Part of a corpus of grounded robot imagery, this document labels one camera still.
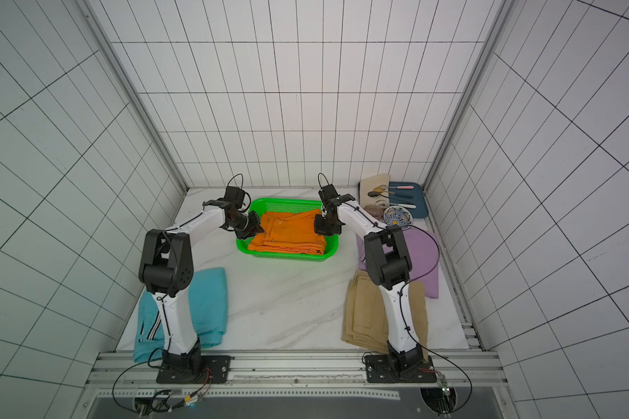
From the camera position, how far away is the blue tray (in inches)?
44.2

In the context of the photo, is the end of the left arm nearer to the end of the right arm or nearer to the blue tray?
the end of the right arm

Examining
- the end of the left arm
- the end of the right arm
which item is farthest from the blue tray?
the end of the left arm
